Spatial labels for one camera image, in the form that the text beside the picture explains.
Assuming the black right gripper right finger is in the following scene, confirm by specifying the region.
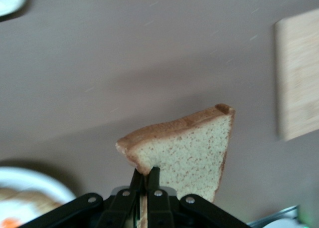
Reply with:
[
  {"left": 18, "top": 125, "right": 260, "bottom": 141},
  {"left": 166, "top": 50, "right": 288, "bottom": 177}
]
[{"left": 146, "top": 167, "right": 174, "bottom": 228}]

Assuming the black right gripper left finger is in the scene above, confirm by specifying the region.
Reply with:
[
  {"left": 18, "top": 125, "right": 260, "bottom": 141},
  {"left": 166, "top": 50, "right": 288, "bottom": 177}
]
[{"left": 99, "top": 168, "right": 144, "bottom": 228}]

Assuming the plain brown bread slice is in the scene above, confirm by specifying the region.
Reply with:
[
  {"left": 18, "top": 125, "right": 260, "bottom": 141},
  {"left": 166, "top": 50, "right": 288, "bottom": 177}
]
[{"left": 115, "top": 103, "right": 236, "bottom": 228}]

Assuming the round white plate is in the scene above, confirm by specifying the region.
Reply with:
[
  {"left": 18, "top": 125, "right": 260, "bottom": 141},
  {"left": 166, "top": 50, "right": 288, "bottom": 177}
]
[{"left": 0, "top": 166, "right": 77, "bottom": 228}]

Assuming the fried egg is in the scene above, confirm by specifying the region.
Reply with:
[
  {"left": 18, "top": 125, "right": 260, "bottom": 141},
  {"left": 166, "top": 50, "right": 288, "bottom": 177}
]
[{"left": 0, "top": 200, "right": 44, "bottom": 228}]

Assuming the wooden cutting board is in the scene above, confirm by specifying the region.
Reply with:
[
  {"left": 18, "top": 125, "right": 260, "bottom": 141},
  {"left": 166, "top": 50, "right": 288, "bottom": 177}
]
[{"left": 274, "top": 8, "right": 319, "bottom": 142}]

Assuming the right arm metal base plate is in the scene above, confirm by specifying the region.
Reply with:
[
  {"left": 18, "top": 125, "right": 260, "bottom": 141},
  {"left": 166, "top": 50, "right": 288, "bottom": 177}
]
[{"left": 248, "top": 205, "right": 300, "bottom": 226}]

